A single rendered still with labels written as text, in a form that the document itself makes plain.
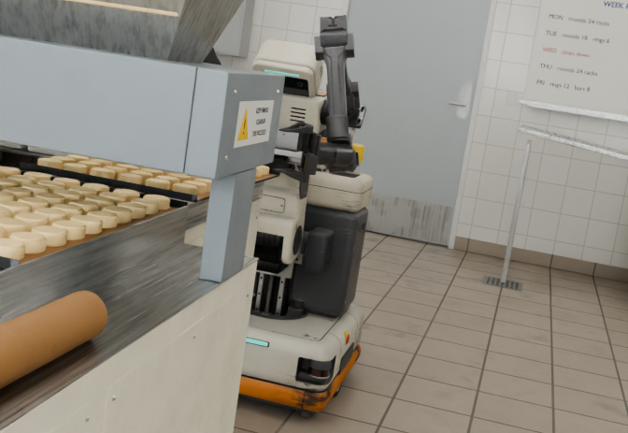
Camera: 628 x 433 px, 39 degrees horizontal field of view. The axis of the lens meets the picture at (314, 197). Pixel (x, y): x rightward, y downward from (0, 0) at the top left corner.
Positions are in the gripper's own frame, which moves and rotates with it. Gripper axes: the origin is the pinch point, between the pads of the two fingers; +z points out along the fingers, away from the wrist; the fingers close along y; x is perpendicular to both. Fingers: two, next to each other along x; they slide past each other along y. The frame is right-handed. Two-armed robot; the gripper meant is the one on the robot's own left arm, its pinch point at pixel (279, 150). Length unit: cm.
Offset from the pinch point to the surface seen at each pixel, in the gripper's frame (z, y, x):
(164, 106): 57, -14, -64
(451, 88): -317, -11, 323
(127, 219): 55, 7, -49
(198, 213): 27.2, 12.6, -17.2
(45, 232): 72, 5, -65
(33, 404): 83, 13, -104
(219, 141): 50, -10, -70
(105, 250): 62, 9, -62
